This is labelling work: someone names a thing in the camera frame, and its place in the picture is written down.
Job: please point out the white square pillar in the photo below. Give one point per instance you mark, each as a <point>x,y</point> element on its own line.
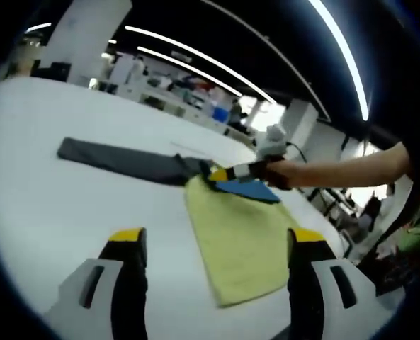
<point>85,39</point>
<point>305,120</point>

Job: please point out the black metal rack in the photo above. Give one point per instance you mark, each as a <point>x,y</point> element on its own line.
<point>331,205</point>

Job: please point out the blue bin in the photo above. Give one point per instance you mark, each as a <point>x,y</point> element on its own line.
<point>221,114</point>

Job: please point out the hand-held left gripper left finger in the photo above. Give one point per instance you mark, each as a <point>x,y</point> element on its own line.
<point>124,283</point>

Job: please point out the yellow blue grey garment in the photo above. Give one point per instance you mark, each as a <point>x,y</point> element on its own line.
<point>238,241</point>

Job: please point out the long white workbench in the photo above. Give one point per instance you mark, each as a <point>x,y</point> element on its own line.
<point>167,102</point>

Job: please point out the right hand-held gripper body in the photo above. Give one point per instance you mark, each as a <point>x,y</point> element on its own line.
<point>271,145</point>

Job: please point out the ceiling strip light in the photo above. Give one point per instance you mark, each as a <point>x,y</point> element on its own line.
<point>195,53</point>
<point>344,49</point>
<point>188,70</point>

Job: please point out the person's right hand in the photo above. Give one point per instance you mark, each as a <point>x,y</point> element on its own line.
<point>278,171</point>

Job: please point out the ceiling air vent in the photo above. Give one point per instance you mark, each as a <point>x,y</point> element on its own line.
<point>181,56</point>

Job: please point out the white cabinet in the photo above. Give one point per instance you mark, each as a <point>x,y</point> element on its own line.
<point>119,71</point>

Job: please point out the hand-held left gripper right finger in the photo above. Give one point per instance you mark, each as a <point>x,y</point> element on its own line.
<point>309,283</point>

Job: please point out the black cabinet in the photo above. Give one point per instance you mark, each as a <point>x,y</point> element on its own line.
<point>52,71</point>

